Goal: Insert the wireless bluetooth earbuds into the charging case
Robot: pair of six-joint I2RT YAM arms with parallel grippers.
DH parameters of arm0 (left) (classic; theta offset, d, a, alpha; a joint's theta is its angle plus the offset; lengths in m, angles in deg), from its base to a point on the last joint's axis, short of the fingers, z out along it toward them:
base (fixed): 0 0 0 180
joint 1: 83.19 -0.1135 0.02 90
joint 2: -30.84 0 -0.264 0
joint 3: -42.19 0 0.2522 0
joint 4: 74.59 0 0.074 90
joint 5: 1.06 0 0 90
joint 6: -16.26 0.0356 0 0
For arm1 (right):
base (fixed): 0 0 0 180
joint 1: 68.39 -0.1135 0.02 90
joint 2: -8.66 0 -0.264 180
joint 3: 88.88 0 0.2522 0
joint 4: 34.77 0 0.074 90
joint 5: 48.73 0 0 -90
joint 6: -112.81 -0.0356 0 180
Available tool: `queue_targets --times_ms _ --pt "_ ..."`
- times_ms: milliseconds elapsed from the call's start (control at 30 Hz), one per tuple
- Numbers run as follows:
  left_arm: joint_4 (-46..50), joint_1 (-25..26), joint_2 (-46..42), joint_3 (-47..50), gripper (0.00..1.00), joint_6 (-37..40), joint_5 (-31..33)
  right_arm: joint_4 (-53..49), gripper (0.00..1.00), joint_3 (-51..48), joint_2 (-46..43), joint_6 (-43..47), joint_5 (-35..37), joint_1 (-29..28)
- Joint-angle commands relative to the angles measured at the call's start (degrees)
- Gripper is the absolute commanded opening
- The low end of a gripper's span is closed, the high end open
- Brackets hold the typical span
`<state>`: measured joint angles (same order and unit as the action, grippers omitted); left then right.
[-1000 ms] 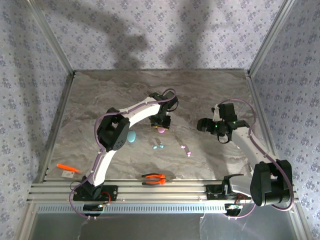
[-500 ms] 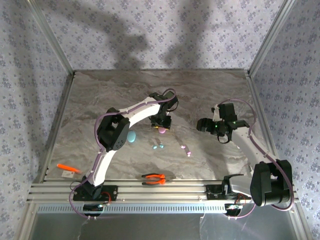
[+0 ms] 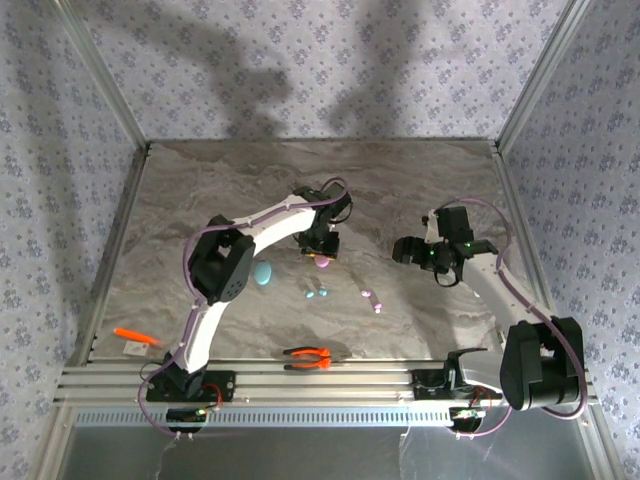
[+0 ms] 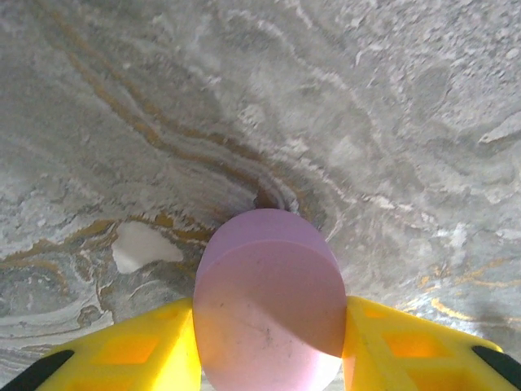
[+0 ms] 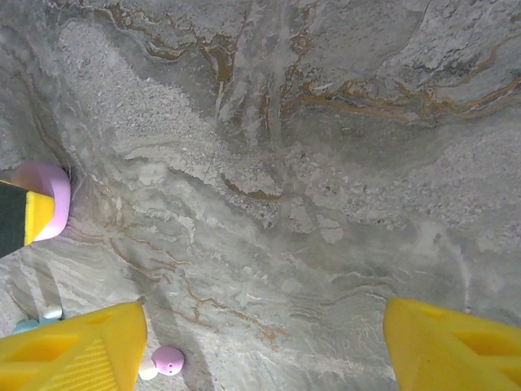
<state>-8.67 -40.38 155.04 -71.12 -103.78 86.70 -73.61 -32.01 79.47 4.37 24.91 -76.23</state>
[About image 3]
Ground orange pen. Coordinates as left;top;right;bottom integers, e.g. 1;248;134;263
113;326;164;349

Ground aluminium frame post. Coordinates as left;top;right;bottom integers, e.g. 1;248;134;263
49;0;154;156
494;0;594;152

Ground grey slotted cable duct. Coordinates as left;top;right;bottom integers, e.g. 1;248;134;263
73;409;507;427

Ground small green circuit board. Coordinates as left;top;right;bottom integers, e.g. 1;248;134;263
165;406;209;434
448;405;489;432

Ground aluminium side rail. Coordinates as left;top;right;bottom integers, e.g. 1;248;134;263
492;142;557;322
64;142;154;370

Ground orange handled pliers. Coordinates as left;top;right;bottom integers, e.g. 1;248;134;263
282;346;352;373

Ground grey metal panel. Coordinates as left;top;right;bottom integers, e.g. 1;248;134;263
63;424;597;480

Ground wide aluminium mounting rail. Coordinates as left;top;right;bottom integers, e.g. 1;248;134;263
52;357;601;408

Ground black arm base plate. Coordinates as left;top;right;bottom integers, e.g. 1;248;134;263
144;370;238;403
411;368;457;402

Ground aluminium frame leg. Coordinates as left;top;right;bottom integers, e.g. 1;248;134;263
581;402;627;480
31;404;77;480

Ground blue earbud charging case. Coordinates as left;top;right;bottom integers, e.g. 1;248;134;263
251;260;274;288

